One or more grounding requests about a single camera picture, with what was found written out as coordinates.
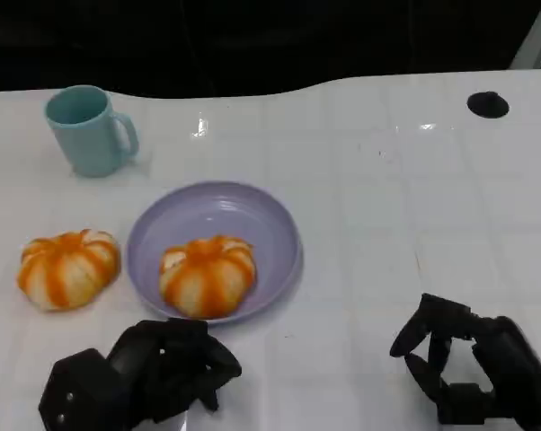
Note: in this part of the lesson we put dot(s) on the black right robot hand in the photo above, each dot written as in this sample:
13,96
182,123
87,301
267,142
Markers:
517,368

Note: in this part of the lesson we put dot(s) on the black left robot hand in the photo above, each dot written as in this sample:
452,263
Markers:
171,363

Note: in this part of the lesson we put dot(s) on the orange and white bread roll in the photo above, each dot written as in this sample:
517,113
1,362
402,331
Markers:
207,278
68,271

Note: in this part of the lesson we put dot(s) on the lilac plate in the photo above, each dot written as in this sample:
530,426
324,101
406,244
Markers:
216,211

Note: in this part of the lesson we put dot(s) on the pale green mug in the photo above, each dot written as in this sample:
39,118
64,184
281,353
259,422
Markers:
91,143

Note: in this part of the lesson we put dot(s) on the black round table grommet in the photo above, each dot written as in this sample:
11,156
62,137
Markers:
487,104

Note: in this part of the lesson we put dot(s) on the black backdrop cloth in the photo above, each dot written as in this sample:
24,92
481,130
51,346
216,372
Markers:
252,40

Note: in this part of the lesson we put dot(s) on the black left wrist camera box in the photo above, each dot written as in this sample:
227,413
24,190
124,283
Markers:
73,390

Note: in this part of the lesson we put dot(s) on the grey metal frame post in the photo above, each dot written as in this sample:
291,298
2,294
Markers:
540,36

